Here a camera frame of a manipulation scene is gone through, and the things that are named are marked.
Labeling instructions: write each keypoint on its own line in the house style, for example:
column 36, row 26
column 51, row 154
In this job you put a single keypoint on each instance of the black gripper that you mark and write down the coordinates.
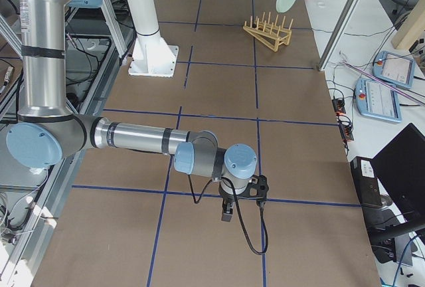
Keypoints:
column 226, row 198

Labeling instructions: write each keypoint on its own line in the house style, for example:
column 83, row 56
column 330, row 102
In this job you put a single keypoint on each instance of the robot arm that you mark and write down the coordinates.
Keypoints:
column 48, row 130

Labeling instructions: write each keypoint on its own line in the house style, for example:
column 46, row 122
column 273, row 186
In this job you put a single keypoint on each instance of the wooden plate rack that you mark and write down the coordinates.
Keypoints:
column 271, row 33

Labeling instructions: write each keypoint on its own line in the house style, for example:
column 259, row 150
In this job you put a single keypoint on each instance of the blue tape line right lengthwise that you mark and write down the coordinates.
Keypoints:
column 263, row 236

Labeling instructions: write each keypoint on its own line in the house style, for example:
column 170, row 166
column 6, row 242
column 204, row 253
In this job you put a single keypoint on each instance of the brown paper table cover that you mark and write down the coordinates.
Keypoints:
column 117, row 238

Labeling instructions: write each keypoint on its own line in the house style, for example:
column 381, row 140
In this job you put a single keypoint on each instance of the black computer box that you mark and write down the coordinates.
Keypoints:
column 366, row 184

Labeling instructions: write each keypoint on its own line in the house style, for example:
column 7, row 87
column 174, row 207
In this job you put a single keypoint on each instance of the far teach pendant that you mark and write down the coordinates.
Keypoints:
column 394, row 68

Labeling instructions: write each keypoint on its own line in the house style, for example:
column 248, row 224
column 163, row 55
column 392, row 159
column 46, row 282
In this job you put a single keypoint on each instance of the teach pendant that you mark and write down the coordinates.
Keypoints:
column 394, row 68
column 375, row 100

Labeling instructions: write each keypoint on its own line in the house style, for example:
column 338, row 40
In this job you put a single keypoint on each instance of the near teach pendant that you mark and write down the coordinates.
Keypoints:
column 375, row 100

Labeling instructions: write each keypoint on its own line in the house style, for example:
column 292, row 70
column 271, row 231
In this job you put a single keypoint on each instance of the blue tape line right crosswise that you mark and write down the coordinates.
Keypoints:
column 188, row 194

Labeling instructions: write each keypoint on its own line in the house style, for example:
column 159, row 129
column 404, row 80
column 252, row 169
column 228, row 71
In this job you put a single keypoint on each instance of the black laptop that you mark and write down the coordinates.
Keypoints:
column 399, row 166

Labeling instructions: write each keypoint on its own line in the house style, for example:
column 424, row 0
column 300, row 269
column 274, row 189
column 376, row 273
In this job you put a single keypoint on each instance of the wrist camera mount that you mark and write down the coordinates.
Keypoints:
column 257, row 189

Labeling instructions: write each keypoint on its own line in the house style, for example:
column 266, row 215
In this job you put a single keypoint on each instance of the aluminium diagonal frame beam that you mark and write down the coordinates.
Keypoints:
column 337, row 33

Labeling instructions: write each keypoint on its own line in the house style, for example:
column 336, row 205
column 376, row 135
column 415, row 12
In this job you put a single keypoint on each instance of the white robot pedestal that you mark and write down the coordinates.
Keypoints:
column 151, row 55

